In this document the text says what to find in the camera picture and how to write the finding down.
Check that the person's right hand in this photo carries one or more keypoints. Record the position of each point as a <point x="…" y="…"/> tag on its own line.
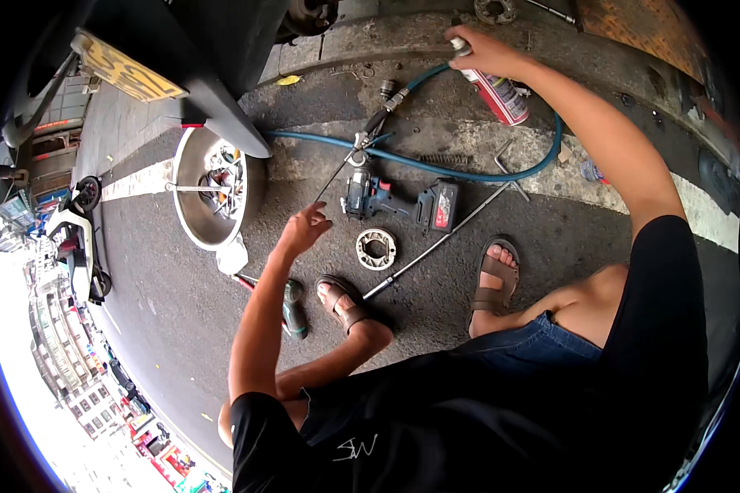
<point x="490" y="54"/>

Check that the person's left hand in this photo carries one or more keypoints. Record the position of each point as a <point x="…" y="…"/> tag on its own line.
<point x="299" y="233"/>

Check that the person's right fingers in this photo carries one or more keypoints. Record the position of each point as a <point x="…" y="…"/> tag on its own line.
<point x="461" y="36"/>

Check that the red white spray can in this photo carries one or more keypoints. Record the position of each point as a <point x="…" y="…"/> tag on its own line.
<point x="504" y="98"/>

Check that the round metal hub part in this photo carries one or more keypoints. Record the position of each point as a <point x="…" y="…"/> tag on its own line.
<point x="494" y="11"/>

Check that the black metal socket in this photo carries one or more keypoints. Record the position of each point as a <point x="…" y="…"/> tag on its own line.
<point x="387" y="89"/>

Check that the metal rod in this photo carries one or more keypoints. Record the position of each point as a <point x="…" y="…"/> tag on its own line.
<point x="552" y="11"/>

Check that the metal coil spring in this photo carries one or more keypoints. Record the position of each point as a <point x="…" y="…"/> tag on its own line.
<point x="444" y="159"/>

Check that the black air blow gun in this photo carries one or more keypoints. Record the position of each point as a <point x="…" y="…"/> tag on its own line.
<point x="370" y="126"/>

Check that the yellow leaf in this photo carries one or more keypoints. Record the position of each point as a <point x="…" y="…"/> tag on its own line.
<point x="288" y="80"/>

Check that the orange checker plate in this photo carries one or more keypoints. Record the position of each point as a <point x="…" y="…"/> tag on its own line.
<point x="641" y="31"/>

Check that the grey round brake shoes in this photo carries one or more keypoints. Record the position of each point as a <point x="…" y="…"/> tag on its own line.
<point x="365" y="252"/>

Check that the black scooter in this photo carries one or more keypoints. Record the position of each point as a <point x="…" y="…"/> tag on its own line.
<point x="222" y="37"/>

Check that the person's legs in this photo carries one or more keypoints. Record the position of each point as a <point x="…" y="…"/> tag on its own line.
<point x="496" y="277"/>

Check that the heap of tools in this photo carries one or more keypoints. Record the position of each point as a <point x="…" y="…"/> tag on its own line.
<point x="225" y="179"/>

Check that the black rubber tyre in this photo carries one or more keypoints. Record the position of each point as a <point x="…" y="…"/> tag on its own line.
<point x="721" y="182"/>

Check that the white cloth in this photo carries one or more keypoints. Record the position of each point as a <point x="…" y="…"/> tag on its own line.
<point x="232" y="257"/>

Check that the green power tool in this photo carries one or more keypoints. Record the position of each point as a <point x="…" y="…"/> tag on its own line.
<point x="295" y="311"/>

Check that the steel bowl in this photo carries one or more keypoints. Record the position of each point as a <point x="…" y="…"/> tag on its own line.
<point x="191" y="215"/>

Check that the yellow licence plate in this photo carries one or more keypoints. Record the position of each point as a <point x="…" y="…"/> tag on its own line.
<point x="120" y="71"/>

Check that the person's body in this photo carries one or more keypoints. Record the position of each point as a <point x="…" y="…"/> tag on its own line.
<point x="530" y="431"/>

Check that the white parked scooter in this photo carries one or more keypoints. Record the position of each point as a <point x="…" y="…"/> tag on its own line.
<point x="74" y="240"/>

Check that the row of street shops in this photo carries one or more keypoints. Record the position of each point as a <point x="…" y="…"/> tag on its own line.
<point x="68" y="357"/>

